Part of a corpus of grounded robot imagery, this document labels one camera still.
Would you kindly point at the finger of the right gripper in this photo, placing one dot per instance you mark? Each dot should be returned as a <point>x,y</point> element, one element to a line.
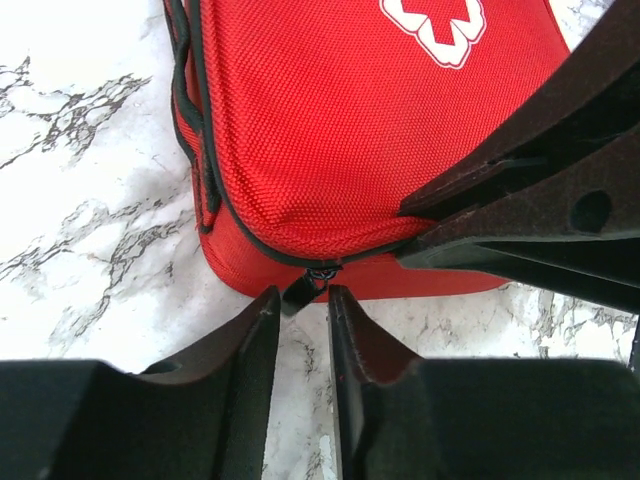
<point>590,102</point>
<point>575,233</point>

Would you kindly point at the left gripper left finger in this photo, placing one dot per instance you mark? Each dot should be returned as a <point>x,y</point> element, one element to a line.
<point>202,413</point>

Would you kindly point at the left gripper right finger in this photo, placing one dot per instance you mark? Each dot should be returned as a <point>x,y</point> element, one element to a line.
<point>381,411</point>

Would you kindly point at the red black medicine case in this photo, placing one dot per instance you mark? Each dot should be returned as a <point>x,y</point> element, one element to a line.
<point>306,123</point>

